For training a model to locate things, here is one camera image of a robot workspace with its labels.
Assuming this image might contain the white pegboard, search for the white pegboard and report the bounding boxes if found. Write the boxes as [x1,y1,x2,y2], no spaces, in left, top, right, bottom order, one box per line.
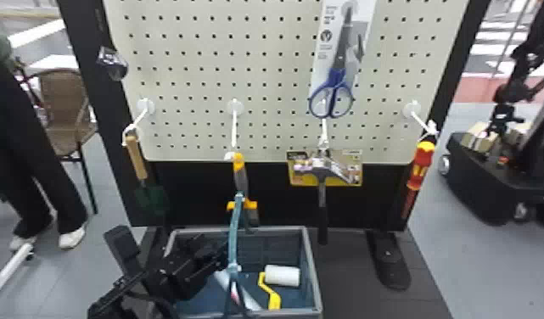
[56,0,492,292]

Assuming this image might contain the yellow black clamp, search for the yellow black clamp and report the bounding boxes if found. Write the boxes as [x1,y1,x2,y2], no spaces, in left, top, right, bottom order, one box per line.
[224,151,261,233]

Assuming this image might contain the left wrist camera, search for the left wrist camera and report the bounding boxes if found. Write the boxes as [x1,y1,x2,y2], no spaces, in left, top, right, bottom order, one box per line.
[103,224,144,278]

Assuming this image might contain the blue basket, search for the blue basket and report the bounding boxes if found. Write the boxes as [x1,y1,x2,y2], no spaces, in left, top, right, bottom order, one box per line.
[163,225,324,319]

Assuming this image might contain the blue scissors on card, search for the blue scissors on card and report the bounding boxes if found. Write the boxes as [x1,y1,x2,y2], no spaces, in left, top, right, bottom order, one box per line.
[307,0,378,120]

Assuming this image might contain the white metal frame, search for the white metal frame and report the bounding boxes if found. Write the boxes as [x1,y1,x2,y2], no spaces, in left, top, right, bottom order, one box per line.
[0,242,35,319]

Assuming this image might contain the red yellow screwdriver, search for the red yellow screwdriver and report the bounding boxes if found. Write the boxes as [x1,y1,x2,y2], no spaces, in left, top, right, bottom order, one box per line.
[400,139,437,221]

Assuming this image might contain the white paint roller yellow handle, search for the white paint roller yellow handle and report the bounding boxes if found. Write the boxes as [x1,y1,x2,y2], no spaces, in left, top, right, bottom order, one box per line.
[257,264,302,311]

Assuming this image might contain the wooden handle brush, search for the wooden handle brush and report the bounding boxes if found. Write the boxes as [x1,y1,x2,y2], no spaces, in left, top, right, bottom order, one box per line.
[121,128,169,215]

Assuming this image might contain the hammer on yellow card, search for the hammer on yellow card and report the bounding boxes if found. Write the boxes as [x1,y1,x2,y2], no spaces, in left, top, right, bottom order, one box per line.
[286,148,364,246]

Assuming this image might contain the brown chair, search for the brown chair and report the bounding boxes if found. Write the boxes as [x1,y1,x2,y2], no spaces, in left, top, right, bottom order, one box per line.
[34,68,99,215]

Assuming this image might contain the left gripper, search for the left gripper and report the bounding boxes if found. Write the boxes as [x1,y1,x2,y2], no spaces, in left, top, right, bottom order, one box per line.
[147,233,229,301]

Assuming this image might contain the blue hand saw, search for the blue hand saw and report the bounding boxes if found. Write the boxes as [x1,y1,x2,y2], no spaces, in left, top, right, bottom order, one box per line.
[212,191,265,319]

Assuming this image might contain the person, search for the person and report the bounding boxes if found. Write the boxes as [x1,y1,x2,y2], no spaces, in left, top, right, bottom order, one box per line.
[0,16,89,252]

